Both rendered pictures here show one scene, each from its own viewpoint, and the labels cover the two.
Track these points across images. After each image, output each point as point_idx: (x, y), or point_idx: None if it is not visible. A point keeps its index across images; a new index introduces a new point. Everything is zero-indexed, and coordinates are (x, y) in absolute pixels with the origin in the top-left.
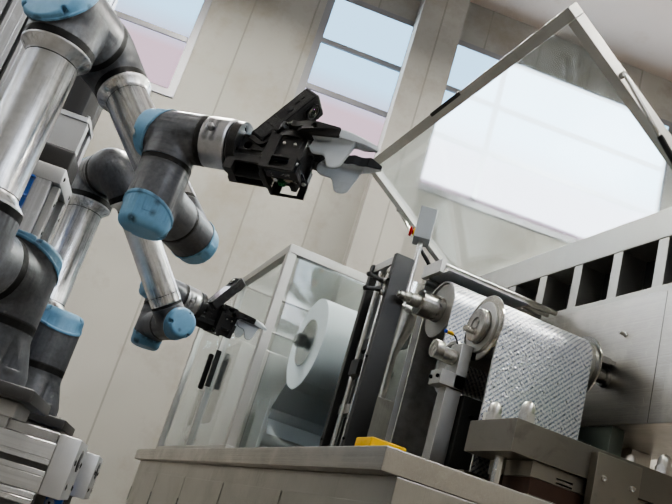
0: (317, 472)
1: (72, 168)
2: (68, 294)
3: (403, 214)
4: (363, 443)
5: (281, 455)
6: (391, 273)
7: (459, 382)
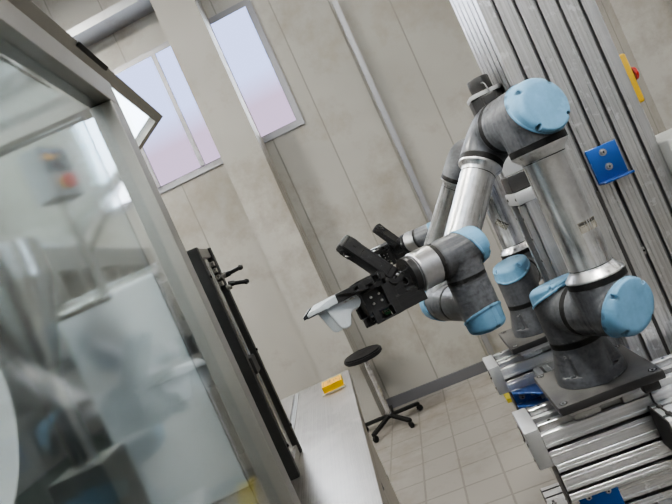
0: None
1: (505, 187)
2: (563, 259)
3: None
4: (342, 379)
5: (362, 418)
6: (220, 269)
7: None
